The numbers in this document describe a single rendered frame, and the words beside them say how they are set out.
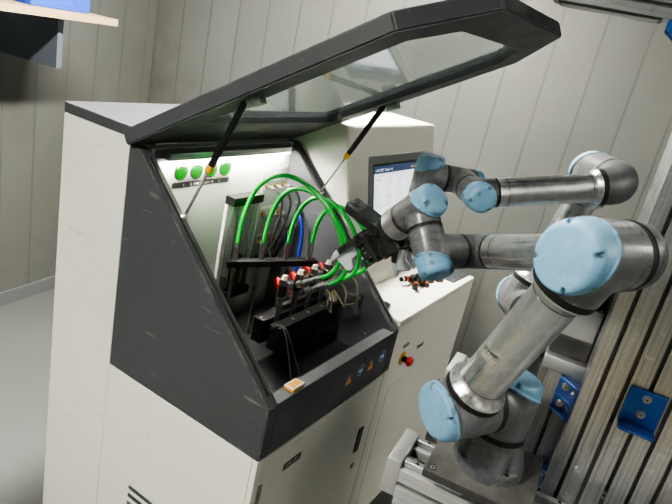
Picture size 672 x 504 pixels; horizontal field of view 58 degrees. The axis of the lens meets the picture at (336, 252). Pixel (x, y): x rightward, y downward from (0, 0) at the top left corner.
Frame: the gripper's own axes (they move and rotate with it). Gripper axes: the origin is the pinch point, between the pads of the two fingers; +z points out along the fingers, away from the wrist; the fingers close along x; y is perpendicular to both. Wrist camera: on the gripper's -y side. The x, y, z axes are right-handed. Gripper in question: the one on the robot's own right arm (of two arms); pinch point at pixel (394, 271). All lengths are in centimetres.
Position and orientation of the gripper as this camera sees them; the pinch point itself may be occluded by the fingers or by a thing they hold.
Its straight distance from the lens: 177.5
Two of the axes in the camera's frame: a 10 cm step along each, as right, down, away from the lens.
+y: 8.2, 3.5, -4.6
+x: 5.4, -1.8, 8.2
